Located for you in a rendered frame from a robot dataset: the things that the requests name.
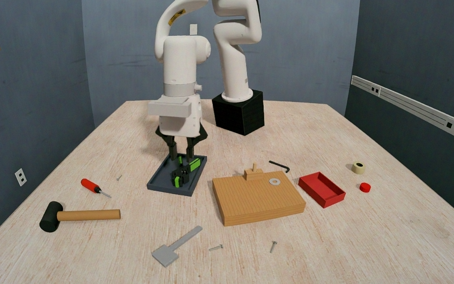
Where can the light brown wooden bench board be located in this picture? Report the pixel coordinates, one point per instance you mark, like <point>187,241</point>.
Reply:
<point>242,202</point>

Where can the red round disc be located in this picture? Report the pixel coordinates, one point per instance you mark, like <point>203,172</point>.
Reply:
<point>365,187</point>

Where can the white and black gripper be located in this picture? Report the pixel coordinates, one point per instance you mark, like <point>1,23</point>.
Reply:
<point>169,127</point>

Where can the black-headed mallet with wooden handle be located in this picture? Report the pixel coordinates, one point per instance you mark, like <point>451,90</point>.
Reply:
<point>54,213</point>

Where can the black spring clamp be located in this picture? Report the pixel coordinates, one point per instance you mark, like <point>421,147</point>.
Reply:
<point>181,175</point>

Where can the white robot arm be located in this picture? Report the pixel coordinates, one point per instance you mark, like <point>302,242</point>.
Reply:
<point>180,54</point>

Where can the red-handled screwdriver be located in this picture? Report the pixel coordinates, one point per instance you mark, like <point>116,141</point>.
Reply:
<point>92,187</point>

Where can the beige cylinder with hole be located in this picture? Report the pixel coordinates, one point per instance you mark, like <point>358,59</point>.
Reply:
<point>358,167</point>

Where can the red open tray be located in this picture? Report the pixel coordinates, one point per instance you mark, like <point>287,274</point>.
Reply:
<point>321,189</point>

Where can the small light wooden block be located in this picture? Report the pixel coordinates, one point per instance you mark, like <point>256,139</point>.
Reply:
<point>250,175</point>

